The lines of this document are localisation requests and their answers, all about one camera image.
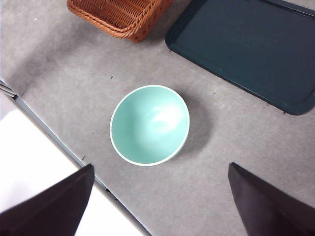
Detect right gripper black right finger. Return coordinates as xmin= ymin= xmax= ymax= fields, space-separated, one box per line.
xmin=228 ymin=162 xmax=315 ymax=236

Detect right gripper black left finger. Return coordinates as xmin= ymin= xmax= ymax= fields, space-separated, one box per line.
xmin=0 ymin=163 xmax=95 ymax=236

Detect teal ceramic bowl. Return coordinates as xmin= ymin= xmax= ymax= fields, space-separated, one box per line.
xmin=109 ymin=85 xmax=190 ymax=167

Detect grey ribbed panel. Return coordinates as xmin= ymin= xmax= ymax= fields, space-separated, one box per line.
xmin=0 ymin=80 xmax=18 ymax=99

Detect black rectangular tray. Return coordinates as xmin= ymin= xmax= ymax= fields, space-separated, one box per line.
xmin=164 ymin=0 xmax=315 ymax=116

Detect brown wicker basket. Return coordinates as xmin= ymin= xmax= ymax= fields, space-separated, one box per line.
xmin=66 ymin=0 xmax=175 ymax=43

